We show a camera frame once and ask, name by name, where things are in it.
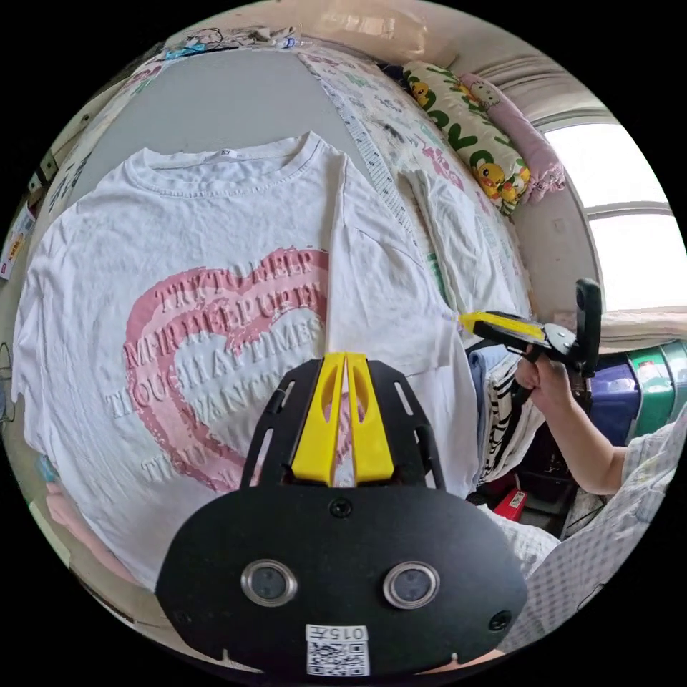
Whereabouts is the pink pillow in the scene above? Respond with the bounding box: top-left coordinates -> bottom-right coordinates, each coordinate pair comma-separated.
459,72 -> 567,205

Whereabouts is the person's body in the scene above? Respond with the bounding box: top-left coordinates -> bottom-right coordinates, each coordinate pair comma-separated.
477,413 -> 687,657

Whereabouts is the red box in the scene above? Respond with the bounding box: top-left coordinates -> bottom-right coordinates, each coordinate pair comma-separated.
489,487 -> 528,525

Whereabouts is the folded white garment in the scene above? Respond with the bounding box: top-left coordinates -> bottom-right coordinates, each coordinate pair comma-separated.
399,169 -> 530,318

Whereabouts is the person's right forearm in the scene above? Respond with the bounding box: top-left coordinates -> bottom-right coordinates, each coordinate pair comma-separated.
540,398 -> 630,496

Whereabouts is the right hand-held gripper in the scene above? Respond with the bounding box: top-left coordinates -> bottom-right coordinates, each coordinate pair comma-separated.
459,311 -> 582,376

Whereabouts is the pink garment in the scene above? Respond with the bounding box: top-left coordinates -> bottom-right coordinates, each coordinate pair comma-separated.
42,476 -> 149,587

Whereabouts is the dark blue bin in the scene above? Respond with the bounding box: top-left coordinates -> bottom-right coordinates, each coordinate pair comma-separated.
586,358 -> 640,447

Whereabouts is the pile of clothes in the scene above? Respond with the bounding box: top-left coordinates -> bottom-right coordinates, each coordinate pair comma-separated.
465,343 -> 546,484

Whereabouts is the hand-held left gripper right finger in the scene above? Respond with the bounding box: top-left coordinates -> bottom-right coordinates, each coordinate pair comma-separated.
347,352 -> 397,483

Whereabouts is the green carton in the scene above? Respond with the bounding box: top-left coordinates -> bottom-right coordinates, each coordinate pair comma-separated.
626,339 -> 687,447

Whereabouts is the yellow duck print pillow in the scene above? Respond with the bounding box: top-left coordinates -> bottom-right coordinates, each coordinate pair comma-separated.
402,60 -> 532,215

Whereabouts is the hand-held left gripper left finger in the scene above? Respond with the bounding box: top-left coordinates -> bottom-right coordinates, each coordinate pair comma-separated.
292,352 -> 344,482

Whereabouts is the grey folding board with ruler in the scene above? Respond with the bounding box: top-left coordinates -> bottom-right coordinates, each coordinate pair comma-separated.
85,51 -> 419,245

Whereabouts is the person's right hand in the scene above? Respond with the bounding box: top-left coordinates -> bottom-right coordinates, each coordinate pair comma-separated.
515,359 -> 575,415

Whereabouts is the white t-shirt with pink heart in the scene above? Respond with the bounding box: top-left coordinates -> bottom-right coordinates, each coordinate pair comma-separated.
10,131 -> 482,591

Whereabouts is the bed with printed sheet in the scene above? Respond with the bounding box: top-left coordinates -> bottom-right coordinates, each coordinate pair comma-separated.
45,31 -> 537,344

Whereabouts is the printed carton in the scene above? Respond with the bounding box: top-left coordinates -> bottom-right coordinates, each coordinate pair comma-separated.
0,203 -> 39,284

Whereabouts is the window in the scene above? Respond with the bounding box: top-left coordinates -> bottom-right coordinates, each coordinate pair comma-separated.
542,122 -> 683,313

